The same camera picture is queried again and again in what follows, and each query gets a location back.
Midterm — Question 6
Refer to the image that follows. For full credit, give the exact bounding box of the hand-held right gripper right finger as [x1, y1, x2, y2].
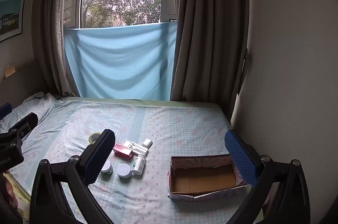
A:
[224, 130, 311, 224]

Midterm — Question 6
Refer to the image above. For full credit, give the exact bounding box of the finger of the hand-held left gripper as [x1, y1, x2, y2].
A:
[7, 112, 39, 137]
[0, 102, 13, 120]

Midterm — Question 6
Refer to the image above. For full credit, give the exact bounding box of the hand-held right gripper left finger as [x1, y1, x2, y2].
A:
[30, 129, 116, 224]

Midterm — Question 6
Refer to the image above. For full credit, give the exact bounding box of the green jar with white lid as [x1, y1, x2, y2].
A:
[100, 161, 114, 177]

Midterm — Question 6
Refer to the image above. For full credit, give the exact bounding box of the clear tape roll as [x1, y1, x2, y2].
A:
[88, 132, 102, 145]

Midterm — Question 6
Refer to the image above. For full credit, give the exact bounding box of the round grey plate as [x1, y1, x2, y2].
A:
[117, 163, 132, 179]

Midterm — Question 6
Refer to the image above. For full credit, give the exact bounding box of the white remote control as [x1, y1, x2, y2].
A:
[121, 139, 148, 157]

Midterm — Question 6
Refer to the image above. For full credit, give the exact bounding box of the white pill bottle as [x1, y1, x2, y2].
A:
[131, 155, 146, 175]

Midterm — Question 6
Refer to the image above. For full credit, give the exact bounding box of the cardboard box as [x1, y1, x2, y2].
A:
[167, 153, 247, 200]

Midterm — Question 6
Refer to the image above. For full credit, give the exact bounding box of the crumpled pale cloth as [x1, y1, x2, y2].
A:
[0, 92, 57, 133]

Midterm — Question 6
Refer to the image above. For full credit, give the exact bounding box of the pink box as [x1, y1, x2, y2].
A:
[113, 143, 134, 160]

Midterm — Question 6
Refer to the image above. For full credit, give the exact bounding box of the yellow printed blanket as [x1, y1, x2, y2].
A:
[3, 171, 31, 214]

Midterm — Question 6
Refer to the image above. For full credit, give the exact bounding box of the brown curtain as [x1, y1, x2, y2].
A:
[32, 0, 91, 98]
[170, 0, 250, 121]

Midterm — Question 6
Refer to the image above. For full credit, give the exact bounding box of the light blue hanging cloth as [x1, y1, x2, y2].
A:
[64, 21, 178, 101]

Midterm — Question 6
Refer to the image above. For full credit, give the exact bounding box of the framed wall picture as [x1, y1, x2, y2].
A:
[0, 0, 26, 43]

